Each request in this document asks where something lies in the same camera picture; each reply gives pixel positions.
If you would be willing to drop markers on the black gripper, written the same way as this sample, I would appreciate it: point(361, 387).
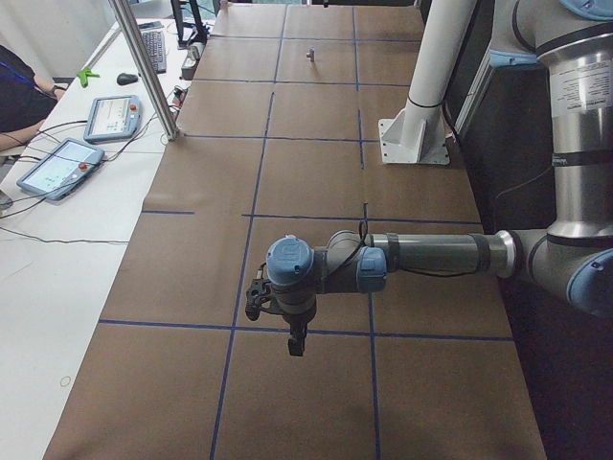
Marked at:
point(297, 326)

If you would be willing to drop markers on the small metal pipe fitting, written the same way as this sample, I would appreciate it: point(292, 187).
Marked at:
point(310, 55)

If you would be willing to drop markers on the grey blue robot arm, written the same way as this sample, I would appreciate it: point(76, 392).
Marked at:
point(572, 258)

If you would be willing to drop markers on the brown paper table cover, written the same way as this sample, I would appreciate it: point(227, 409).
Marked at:
point(246, 322)

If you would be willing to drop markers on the white mounting column with base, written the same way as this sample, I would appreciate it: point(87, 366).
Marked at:
point(416, 135)

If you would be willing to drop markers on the far teach pendant tablet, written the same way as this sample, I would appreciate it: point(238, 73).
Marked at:
point(112, 119)

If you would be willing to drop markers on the teach pendant tablet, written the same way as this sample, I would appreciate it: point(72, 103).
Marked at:
point(62, 170)
point(112, 119)

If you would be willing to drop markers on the near teach pendant tablet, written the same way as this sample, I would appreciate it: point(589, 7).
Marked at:
point(62, 170)

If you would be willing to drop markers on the white power strip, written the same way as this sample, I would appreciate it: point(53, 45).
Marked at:
point(190, 63)

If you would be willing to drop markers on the black computer mouse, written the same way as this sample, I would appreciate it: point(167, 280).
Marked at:
point(124, 79)

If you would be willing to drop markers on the black monitor stand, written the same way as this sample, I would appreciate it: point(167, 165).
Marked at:
point(189, 33)

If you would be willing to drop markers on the black keyboard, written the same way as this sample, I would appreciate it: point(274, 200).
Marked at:
point(155, 45)

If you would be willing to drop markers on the green plastic clamp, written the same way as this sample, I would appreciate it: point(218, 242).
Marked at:
point(84, 75)

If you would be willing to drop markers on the seated person in black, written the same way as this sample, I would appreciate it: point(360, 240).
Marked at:
point(26, 100)

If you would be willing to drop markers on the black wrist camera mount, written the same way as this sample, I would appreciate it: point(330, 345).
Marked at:
point(257, 296)

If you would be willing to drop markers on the aluminium frame post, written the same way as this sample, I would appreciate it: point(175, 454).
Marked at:
point(137, 48)

